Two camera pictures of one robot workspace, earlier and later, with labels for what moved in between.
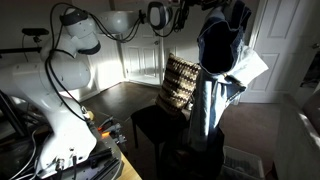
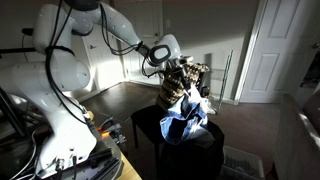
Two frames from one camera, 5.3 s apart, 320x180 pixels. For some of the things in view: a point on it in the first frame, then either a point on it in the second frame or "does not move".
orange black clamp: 110,129 does not move
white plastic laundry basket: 240,165 does not move
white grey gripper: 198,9 -> 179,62
